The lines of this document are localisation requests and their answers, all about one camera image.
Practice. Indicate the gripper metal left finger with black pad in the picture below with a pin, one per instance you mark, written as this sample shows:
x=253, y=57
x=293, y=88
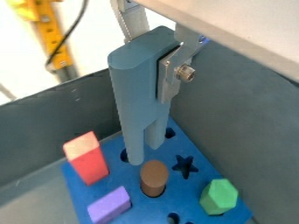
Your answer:
x=131, y=18

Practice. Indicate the light blue square-circle object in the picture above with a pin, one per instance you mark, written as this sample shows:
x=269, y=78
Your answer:
x=143, y=116

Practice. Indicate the blue shape-sorter base block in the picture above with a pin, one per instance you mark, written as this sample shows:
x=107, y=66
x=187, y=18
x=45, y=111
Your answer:
x=178, y=205

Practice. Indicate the brown cylinder peg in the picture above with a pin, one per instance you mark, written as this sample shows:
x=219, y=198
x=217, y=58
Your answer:
x=154, y=177

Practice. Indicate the yellow metal frame post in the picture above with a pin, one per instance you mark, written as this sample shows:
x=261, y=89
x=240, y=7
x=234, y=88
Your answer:
x=42, y=15

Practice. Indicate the red rectangular block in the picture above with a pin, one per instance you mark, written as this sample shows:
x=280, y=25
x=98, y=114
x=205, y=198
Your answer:
x=86, y=157

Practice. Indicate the purple square peg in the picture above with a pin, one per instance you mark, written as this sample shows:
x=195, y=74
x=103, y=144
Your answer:
x=110, y=206

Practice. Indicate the green hexagonal peg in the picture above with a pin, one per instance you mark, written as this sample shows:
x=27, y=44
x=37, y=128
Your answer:
x=219, y=197

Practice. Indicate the gripper metal right finger with screw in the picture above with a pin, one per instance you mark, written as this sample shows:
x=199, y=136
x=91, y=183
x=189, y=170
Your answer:
x=174, y=66

